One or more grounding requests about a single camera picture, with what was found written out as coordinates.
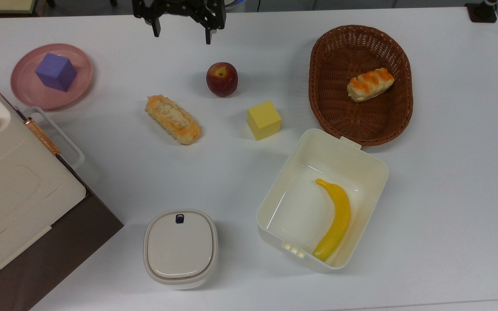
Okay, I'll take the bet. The yellow cube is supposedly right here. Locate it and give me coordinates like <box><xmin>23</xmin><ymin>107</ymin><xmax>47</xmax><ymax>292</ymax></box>
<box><xmin>247</xmin><ymin>100</ymin><xmax>282</xmax><ymax>141</ymax></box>

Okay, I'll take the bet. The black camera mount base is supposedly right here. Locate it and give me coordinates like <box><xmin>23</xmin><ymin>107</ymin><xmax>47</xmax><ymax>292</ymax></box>
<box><xmin>465</xmin><ymin>0</ymin><xmax>498</xmax><ymax>23</ymax></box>

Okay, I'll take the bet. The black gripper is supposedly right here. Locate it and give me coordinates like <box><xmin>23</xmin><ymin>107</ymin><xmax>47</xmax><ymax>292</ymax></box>
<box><xmin>132</xmin><ymin>0</ymin><xmax>227</xmax><ymax>45</ymax></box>

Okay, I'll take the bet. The red apple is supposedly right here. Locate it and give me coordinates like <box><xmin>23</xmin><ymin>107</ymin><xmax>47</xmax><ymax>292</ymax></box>
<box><xmin>206</xmin><ymin>62</ymin><xmax>239</xmax><ymax>97</ymax></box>

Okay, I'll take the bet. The small glazed bread roll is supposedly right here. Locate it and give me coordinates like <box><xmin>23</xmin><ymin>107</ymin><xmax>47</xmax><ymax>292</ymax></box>
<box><xmin>347</xmin><ymin>68</ymin><xmax>395</xmax><ymax>103</ymax></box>

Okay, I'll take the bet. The pale yellow board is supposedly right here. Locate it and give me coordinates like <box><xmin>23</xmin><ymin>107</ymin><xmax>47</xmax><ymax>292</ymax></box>
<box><xmin>0</xmin><ymin>0</ymin><xmax>36</xmax><ymax>14</ymax></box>

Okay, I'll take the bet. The long cheese-topped bread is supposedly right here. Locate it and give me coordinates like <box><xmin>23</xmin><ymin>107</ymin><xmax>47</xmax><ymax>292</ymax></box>
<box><xmin>145</xmin><ymin>95</ymin><xmax>201</xmax><ymax>146</ymax></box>

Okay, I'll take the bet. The large cream cooler box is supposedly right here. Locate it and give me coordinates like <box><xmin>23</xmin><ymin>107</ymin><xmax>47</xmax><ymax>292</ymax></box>
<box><xmin>0</xmin><ymin>65</ymin><xmax>86</xmax><ymax>289</ymax></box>

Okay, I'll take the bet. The brown wicker basket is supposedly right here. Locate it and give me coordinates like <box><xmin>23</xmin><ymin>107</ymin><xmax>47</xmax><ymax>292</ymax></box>
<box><xmin>309</xmin><ymin>25</ymin><xmax>414</xmax><ymax>146</ymax></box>

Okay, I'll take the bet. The purple cube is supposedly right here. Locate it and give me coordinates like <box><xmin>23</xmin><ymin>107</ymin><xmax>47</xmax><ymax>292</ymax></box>
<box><xmin>35</xmin><ymin>53</ymin><xmax>78</xmax><ymax>92</ymax></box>

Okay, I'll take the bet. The yellow banana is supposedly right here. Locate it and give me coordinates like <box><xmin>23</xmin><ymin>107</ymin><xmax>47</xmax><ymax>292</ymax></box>
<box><xmin>313</xmin><ymin>178</ymin><xmax>351</xmax><ymax>262</ymax></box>

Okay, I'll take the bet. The small lidded cream container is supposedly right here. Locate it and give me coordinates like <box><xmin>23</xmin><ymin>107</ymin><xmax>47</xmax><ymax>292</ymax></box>
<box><xmin>144</xmin><ymin>209</ymin><xmax>218</xmax><ymax>289</ymax></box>

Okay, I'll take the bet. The pink round plate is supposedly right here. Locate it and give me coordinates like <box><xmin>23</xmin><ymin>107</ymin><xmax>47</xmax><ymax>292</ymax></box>
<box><xmin>10</xmin><ymin>43</ymin><xmax>93</xmax><ymax>111</ymax></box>

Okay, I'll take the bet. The copper latch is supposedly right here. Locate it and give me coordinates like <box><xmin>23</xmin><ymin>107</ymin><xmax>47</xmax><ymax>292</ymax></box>
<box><xmin>24</xmin><ymin>117</ymin><xmax>62</xmax><ymax>156</ymax></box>

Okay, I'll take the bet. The open cream plastic container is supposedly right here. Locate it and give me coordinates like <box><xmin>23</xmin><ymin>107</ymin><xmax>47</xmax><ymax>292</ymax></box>
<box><xmin>256</xmin><ymin>128</ymin><xmax>389</xmax><ymax>273</ymax></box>

